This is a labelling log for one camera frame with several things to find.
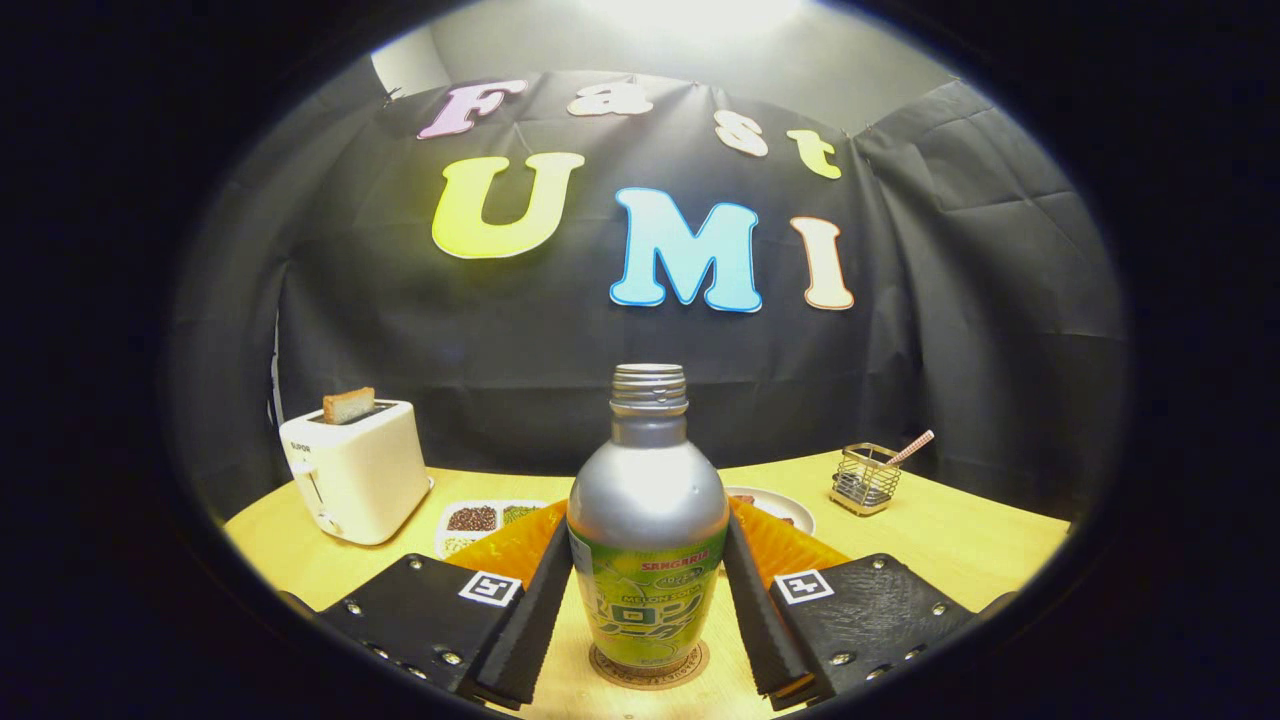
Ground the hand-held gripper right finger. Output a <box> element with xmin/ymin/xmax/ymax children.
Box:
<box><xmin>725</xmin><ymin>505</ymin><xmax>1016</xmax><ymax>713</ymax></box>

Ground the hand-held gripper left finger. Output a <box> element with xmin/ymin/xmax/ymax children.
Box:
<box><xmin>315</xmin><ymin>500</ymin><xmax>573</xmax><ymax>713</ymax></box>

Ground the round cork coaster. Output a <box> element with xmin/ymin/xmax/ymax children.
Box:
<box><xmin>588</xmin><ymin>640</ymin><xmax>711</xmax><ymax>691</ymax></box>

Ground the silver bottle with green label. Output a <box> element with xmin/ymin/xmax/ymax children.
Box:
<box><xmin>566</xmin><ymin>363</ymin><xmax>731</xmax><ymax>673</ymax></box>

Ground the white divided dish with beans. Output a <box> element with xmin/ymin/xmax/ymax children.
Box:
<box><xmin>435</xmin><ymin>500</ymin><xmax>549</xmax><ymax>559</ymax></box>

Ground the white plate with brown slices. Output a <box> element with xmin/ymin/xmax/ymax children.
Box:
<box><xmin>725</xmin><ymin>486</ymin><xmax>816</xmax><ymax>538</ymax></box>

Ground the wooden table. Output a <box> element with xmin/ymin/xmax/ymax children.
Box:
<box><xmin>222</xmin><ymin>450</ymin><xmax>1071</xmax><ymax>720</ymax></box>

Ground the white toaster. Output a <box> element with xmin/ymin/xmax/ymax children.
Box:
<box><xmin>279</xmin><ymin>399</ymin><xmax>435</xmax><ymax>547</ymax></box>

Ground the striped straw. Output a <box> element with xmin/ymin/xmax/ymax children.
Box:
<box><xmin>885</xmin><ymin>430</ymin><xmax>936</xmax><ymax>468</ymax></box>

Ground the black backdrop cloth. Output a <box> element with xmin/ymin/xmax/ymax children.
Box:
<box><xmin>165</xmin><ymin>68</ymin><xmax>1131</xmax><ymax>521</ymax></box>

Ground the toast slice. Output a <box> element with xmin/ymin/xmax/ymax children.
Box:
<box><xmin>322</xmin><ymin>387</ymin><xmax>378</xmax><ymax>426</ymax></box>

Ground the wire mesh basket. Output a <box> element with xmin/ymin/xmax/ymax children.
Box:
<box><xmin>829</xmin><ymin>443</ymin><xmax>903</xmax><ymax>517</ymax></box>

